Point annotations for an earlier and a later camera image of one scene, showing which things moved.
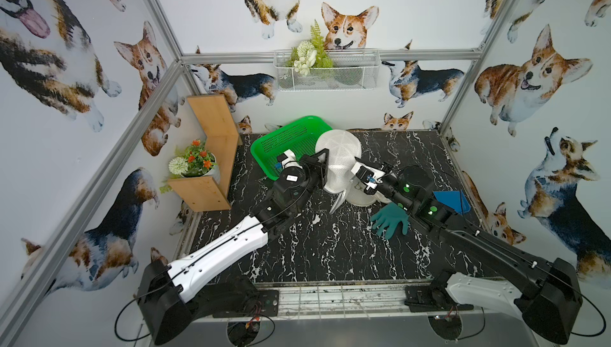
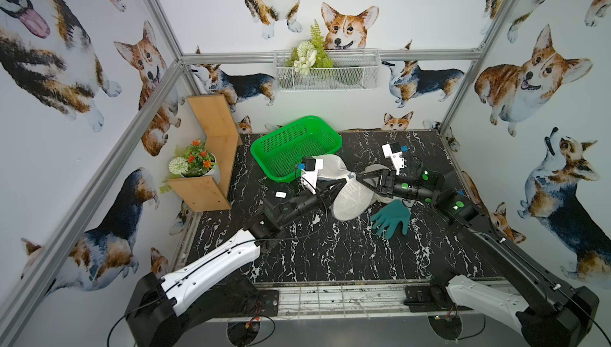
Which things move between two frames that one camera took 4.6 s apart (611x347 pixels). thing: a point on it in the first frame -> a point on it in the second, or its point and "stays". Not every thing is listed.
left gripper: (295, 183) -> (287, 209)
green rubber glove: (387, 219) stays
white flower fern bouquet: (311, 54) stays
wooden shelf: (208, 192) stays
